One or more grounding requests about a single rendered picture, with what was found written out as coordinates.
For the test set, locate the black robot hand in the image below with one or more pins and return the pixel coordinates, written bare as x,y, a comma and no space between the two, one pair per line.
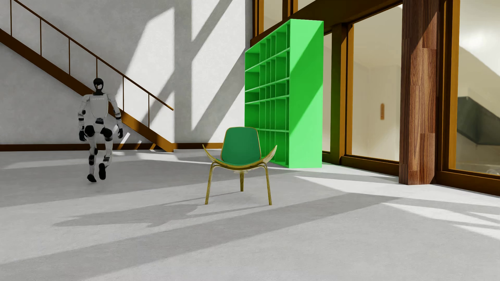
120,133
82,135

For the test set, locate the white robot right leg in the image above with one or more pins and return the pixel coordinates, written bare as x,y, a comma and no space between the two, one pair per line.
92,152

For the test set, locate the white robot leg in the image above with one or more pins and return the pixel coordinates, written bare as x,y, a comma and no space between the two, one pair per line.
105,150
92,152

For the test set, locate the white robot left leg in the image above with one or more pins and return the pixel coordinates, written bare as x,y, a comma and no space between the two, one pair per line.
105,150

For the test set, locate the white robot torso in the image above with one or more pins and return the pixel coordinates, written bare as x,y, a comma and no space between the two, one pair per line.
98,108

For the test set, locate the brown staircase with railing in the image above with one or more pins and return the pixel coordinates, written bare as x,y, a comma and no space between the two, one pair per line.
78,84

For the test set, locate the black robot head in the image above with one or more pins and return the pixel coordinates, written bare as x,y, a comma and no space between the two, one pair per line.
98,86

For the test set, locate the green shell chair wooden legs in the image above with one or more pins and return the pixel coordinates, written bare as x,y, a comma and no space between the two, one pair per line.
240,150

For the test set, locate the bright green shelving unit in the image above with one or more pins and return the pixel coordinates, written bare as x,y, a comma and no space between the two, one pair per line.
287,97

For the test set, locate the dark wooden pillar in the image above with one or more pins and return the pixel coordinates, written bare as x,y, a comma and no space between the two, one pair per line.
420,91

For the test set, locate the brown wooden window frame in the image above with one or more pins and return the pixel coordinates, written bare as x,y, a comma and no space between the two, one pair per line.
342,97

